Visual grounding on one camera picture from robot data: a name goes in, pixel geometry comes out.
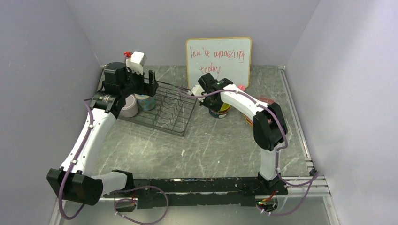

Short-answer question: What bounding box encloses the grey lilac mug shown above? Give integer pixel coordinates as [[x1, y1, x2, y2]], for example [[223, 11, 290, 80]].
[[120, 95, 138, 118]]

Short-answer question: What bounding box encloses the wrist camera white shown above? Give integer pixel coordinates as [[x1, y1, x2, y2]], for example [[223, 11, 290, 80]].
[[124, 51, 147, 75], [190, 84, 206, 102]]

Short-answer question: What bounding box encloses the aluminium rail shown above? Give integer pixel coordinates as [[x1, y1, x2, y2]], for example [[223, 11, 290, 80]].
[[280, 68, 331, 198]]

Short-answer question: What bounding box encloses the blue butterfly mug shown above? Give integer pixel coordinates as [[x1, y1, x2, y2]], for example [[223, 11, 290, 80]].
[[134, 94, 156, 111]]

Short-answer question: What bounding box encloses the whiteboard with yellow frame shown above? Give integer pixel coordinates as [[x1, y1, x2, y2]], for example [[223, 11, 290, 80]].
[[186, 37, 252, 88]]

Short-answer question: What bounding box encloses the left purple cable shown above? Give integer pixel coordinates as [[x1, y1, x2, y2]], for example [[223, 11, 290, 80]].
[[58, 98, 169, 225]]

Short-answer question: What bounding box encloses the grey wire dish rack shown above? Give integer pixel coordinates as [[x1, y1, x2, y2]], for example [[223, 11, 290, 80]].
[[119, 81, 197, 137]]

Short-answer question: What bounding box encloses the teal white dotted bowl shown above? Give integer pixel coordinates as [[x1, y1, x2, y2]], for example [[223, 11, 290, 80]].
[[208, 109, 229, 119]]

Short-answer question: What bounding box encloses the yellow polka dot plate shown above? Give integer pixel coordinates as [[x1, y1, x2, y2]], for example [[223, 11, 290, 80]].
[[244, 113, 254, 127]]

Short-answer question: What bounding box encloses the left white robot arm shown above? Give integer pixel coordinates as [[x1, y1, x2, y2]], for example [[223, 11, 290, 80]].
[[46, 62, 159, 206]]

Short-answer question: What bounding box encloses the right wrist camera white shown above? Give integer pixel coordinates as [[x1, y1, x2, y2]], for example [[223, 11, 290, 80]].
[[190, 84, 206, 102]]

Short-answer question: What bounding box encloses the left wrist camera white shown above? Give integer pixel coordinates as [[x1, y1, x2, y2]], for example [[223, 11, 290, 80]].
[[124, 51, 147, 75]]

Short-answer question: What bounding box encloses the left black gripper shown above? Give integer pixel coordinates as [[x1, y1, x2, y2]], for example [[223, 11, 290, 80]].
[[120, 64, 158, 98]]

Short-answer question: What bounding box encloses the black base frame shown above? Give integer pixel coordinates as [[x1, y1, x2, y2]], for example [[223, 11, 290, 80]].
[[104, 175, 288, 209]]

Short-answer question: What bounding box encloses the pink polka dot plate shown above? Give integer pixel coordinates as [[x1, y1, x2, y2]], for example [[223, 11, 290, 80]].
[[256, 97, 275, 105]]

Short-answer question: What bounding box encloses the yellow-green bowl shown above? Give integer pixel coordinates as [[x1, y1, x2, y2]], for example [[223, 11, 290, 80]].
[[218, 103, 230, 115]]

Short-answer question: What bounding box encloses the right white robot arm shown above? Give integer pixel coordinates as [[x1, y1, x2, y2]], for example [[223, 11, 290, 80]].
[[191, 73, 288, 195]]

